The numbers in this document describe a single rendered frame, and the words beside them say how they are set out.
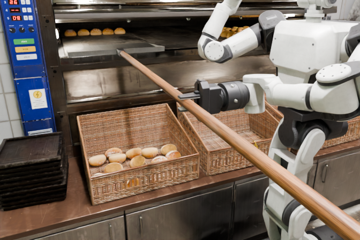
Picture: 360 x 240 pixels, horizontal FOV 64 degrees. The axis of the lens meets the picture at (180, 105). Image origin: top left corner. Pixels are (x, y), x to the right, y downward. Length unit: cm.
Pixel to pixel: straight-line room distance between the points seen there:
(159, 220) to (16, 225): 64
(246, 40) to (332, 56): 35
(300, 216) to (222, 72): 105
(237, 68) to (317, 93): 131
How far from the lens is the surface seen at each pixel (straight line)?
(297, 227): 140
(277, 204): 138
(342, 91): 79
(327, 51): 104
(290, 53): 111
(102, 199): 146
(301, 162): 122
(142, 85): 178
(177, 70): 186
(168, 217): 158
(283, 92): 85
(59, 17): 152
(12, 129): 182
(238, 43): 122
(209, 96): 84
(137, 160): 165
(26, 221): 150
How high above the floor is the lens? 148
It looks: 20 degrees down
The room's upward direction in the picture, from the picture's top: straight up
